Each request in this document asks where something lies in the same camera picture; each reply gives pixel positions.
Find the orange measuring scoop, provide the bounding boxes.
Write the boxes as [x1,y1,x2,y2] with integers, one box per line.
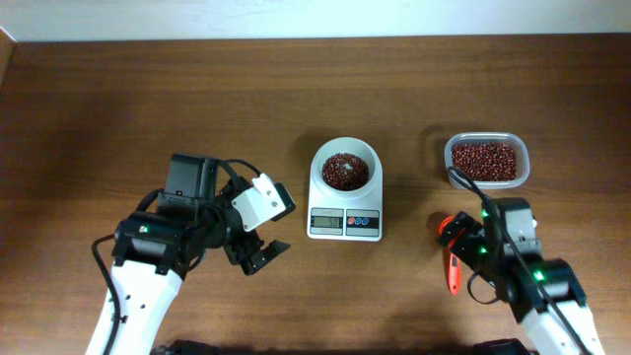
[438,215,463,297]

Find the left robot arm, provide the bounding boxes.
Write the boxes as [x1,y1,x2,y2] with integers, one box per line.
[87,154,296,354]

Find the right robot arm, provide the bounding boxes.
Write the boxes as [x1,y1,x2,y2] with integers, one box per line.
[438,197,604,354]

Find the white digital kitchen scale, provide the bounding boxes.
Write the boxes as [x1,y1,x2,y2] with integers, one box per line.
[307,156,385,242]

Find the red adzuki beans in container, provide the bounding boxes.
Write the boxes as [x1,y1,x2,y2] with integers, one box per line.
[452,142,517,181]

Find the clear plastic container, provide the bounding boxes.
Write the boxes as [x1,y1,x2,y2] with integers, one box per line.
[444,131,531,191]

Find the red beans in bowl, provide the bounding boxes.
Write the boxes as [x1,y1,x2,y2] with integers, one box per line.
[321,153,370,191]

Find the white round bowl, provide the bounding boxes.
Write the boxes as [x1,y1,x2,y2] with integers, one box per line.
[311,137,383,196]

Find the right black cable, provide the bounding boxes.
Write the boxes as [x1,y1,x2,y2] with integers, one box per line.
[446,166,593,355]

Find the black cable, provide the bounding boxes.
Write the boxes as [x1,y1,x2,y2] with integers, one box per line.
[446,166,593,355]
[92,158,262,355]

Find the left black cable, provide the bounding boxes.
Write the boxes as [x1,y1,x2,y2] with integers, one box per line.
[92,158,262,355]

